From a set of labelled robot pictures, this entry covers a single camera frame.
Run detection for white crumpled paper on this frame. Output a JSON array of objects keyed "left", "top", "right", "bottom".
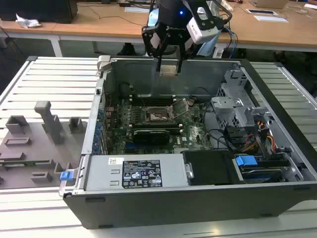
[{"left": 15, "top": 13, "right": 42, "bottom": 28}]

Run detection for metal socket cover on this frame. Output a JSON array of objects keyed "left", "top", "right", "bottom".
[{"left": 169, "top": 98, "right": 191, "bottom": 118}]

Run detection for wooden desk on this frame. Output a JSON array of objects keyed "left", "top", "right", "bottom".
[{"left": 0, "top": 0, "right": 317, "bottom": 58}]

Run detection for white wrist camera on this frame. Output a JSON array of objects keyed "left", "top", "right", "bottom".
[{"left": 186, "top": 6, "right": 221, "bottom": 45}]

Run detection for white framed tablet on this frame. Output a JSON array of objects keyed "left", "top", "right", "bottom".
[{"left": 246, "top": 8, "right": 278, "bottom": 16}]

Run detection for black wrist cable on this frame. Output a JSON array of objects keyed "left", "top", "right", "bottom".
[{"left": 216, "top": 1, "right": 234, "bottom": 28}]

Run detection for black open PC case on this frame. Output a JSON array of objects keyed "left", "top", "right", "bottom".
[{"left": 58, "top": 55, "right": 317, "bottom": 230}]

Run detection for CPU socket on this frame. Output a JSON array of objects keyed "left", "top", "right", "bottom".
[{"left": 144, "top": 106, "right": 175, "bottom": 125}]

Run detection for green RAM stick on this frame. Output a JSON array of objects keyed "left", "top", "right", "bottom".
[{"left": 0, "top": 160, "right": 50, "bottom": 166}]

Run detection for hard disk in blue carrier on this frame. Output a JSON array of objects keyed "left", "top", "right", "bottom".
[{"left": 232, "top": 155, "right": 290, "bottom": 184}]

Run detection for black equipment box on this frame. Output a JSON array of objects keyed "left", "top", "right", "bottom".
[{"left": 0, "top": 0, "right": 79, "bottom": 24}]

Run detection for metal drive cage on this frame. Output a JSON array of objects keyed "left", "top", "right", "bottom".
[{"left": 210, "top": 68, "right": 275, "bottom": 129}]

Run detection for black office chair base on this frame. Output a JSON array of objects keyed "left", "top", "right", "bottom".
[{"left": 116, "top": 43, "right": 136, "bottom": 57}]

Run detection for black data wire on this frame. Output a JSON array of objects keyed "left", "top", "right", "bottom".
[{"left": 202, "top": 103, "right": 238, "bottom": 152}]

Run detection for green motherboard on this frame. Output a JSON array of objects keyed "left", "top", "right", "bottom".
[{"left": 104, "top": 98, "right": 216, "bottom": 156}]

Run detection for metal locking lever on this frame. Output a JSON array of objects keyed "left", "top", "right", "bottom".
[
  {"left": 138, "top": 93, "right": 147, "bottom": 110},
  {"left": 173, "top": 109, "right": 190, "bottom": 119}
]

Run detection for black connector block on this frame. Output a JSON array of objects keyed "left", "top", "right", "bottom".
[{"left": 224, "top": 125, "right": 248, "bottom": 147}]

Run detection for black graphics card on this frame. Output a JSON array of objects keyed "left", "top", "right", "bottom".
[{"left": 133, "top": 128, "right": 170, "bottom": 145}]

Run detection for blue expansion slot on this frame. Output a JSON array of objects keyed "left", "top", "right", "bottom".
[{"left": 124, "top": 142, "right": 139, "bottom": 154}]

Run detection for grey parts rack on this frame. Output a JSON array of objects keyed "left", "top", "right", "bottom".
[{"left": 0, "top": 100, "right": 89, "bottom": 189}]

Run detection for silver CPU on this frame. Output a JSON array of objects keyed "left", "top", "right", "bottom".
[{"left": 159, "top": 64, "right": 179, "bottom": 78}]

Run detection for coloured power wires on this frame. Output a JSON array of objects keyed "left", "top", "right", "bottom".
[{"left": 244, "top": 120, "right": 277, "bottom": 156}]

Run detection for white paper sheet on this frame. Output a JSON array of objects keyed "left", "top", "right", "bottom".
[
  {"left": 125, "top": 6, "right": 152, "bottom": 13},
  {"left": 254, "top": 14, "right": 289, "bottom": 23}
]

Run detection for beige laptop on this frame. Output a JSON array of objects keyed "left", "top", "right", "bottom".
[{"left": 250, "top": 0, "right": 290, "bottom": 8}]

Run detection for black RAM slot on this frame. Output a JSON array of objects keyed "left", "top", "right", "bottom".
[
  {"left": 131, "top": 100, "right": 174, "bottom": 105},
  {"left": 128, "top": 121, "right": 181, "bottom": 126},
  {"left": 128, "top": 125, "right": 183, "bottom": 130},
  {"left": 131, "top": 96, "right": 174, "bottom": 101}
]

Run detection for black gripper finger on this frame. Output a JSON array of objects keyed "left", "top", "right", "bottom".
[
  {"left": 177, "top": 39, "right": 196, "bottom": 74},
  {"left": 142, "top": 24, "right": 169, "bottom": 72}
]

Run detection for grey case release latch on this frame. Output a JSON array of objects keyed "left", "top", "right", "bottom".
[{"left": 97, "top": 55, "right": 117, "bottom": 77}]

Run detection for white crumpled bag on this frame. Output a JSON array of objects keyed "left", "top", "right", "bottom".
[{"left": 221, "top": 0, "right": 235, "bottom": 11}]

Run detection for black cylindrical component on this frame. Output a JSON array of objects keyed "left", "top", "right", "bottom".
[{"left": 119, "top": 83, "right": 136, "bottom": 97}]

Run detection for silver power supply unit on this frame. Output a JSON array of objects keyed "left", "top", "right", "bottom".
[{"left": 84, "top": 155, "right": 194, "bottom": 191}]

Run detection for black plastic bay cover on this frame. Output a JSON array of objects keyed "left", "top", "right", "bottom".
[{"left": 183, "top": 150, "right": 246, "bottom": 186}]

